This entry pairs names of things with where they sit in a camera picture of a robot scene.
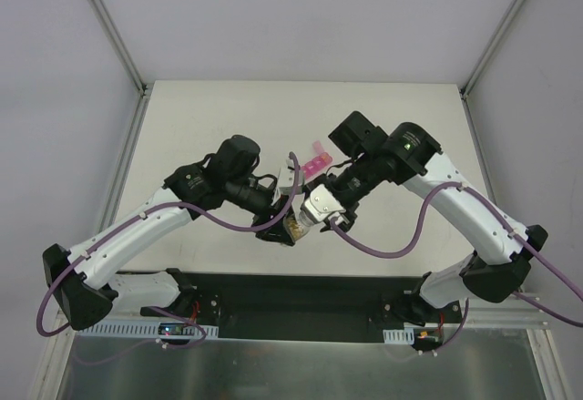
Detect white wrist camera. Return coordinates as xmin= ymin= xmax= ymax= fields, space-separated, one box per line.
xmin=301 ymin=184 xmax=345 ymax=226
xmin=276 ymin=159 xmax=305 ymax=196

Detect pink weekly pill organizer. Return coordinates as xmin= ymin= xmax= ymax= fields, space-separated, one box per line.
xmin=302 ymin=140 xmax=333 ymax=180

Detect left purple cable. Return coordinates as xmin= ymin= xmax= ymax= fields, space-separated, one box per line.
xmin=36 ymin=151 xmax=302 ymax=337

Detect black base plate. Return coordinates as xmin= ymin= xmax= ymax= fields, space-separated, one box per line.
xmin=138 ymin=268 xmax=473 ymax=342

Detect white cable duct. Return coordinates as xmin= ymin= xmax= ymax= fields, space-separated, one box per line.
xmin=383 ymin=327 xmax=415 ymax=345
xmin=78 ymin=320 xmax=219 ymax=340

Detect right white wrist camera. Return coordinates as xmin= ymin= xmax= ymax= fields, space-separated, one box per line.
xmin=301 ymin=184 xmax=345 ymax=226

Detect right white cable duct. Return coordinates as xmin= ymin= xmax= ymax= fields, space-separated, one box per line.
xmin=383 ymin=327 xmax=415 ymax=345

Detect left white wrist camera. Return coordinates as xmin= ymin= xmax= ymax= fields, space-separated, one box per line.
xmin=276 ymin=159 xmax=305 ymax=196

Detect left aluminium frame post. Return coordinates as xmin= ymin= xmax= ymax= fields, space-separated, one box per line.
xmin=67 ymin=0 xmax=154 ymax=96

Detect clear bottle with yellow pills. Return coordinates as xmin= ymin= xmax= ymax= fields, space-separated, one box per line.
xmin=283 ymin=210 xmax=315 ymax=243

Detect left white cable duct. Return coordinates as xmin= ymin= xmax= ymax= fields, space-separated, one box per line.
xmin=78 ymin=320 xmax=219 ymax=340

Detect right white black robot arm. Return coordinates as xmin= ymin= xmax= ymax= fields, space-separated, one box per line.
xmin=299 ymin=111 xmax=547 ymax=324

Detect aluminium frame post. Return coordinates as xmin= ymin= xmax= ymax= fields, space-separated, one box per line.
xmin=67 ymin=0 xmax=154 ymax=96
xmin=460 ymin=0 xmax=527 ymax=100

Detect right aluminium frame post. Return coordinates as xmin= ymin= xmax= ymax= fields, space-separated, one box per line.
xmin=460 ymin=0 xmax=527 ymax=100

